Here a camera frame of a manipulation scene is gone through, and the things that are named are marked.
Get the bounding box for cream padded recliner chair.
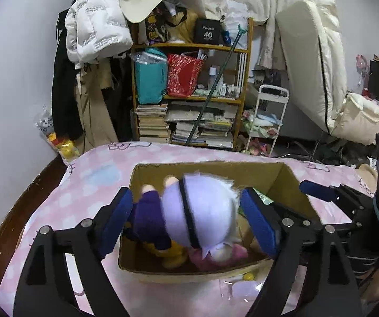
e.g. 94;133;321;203
275;0;379;146

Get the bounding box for white-haired plush doll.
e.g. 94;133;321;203
123;171;243;261

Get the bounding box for pink plush toy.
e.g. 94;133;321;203
189;243;249;271

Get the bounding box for pink cat-print bed sheet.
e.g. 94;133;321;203
0;142;378;317

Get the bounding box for black hanging coat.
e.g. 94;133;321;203
51;10;84;141

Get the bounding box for pink desk fan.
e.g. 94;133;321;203
356;54;370;86

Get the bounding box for white plastic bag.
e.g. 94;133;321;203
219;0;249;52

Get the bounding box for row of small cosmetic bottles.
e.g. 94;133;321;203
194;68;243;99

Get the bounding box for white rolling cart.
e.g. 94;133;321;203
244;85;290;156

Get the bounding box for red patterned gift bag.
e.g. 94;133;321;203
167;53;205;98

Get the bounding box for wooden bed frame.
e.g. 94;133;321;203
0;153;74;278

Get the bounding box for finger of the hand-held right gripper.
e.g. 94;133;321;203
299;180;375;220
336;225;375;269

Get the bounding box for green pole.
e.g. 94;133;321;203
185;25;248;146

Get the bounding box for black printed tote bag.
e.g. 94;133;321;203
145;7;170;43

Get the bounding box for dark hanging clothes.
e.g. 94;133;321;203
102;53;134;141

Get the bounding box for clear plastic bag of toys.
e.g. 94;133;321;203
35;107;77;164

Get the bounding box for stack of old books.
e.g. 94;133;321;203
136;103;172;144

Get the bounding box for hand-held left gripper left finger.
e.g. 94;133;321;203
13;188;134;317

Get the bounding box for yellow plush toy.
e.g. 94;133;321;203
143;239;188;268

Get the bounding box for pile of magazines and papers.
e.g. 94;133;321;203
165;101;239;148

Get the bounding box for cardboard box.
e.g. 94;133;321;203
118;161;320;284

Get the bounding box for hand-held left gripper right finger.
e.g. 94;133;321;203
240;187;363;317

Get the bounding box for white puffer jacket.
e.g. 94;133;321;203
64;0;134;70

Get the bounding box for cream wide-brim hat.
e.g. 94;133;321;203
119;0;206;24

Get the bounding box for beige hanging trousers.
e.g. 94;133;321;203
75;63;119;154

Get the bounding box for black square box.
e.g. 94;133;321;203
194;18;223;45

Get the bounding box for teal shopping bag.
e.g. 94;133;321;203
134;48;169;104

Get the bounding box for green tissue pack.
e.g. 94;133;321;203
254;188;274;205

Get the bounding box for person's right hand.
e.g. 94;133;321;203
361;266;379;307

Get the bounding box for tan fabric bag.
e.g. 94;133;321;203
168;7;198;43

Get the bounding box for wooden shelf unit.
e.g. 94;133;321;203
130;16;254;149

